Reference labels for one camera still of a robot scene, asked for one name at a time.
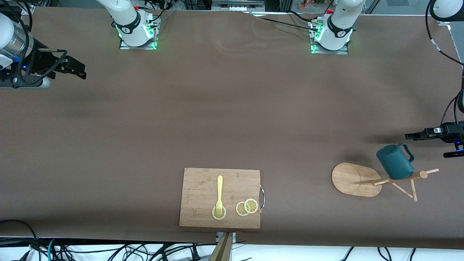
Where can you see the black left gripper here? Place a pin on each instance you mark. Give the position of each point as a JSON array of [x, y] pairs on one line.
[[450, 130]]

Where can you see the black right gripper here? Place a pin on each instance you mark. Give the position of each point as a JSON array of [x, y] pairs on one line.
[[40, 63]]

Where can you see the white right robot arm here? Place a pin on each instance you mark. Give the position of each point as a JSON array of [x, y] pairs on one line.
[[125, 18]]

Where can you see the wooden cup rack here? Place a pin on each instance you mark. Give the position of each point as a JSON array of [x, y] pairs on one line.
[[353, 179]]

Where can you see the brown table cloth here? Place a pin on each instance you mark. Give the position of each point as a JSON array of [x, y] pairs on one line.
[[232, 90]]

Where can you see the grey power strip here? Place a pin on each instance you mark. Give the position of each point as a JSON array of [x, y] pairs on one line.
[[235, 7]]

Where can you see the orange background object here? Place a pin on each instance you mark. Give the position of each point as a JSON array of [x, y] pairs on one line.
[[311, 4]]

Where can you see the yellow plastic fork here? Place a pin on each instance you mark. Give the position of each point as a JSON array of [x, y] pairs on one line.
[[219, 188]]

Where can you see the lemon slice under fork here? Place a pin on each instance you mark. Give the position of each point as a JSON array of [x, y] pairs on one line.
[[214, 215]]

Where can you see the wooden pole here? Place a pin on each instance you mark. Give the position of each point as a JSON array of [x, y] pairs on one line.
[[223, 250]]

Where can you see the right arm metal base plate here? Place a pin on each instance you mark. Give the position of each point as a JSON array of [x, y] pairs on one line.
[[125, 47]]

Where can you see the aluminium frame corner bracket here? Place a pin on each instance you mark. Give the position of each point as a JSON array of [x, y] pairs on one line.
[[27, 11], [444, 23]]

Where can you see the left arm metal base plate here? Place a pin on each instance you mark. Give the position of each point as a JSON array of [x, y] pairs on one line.
[[328, 52]]

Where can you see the metal clamp bracket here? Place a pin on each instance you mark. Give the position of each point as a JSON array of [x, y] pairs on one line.
[[218, 237]]

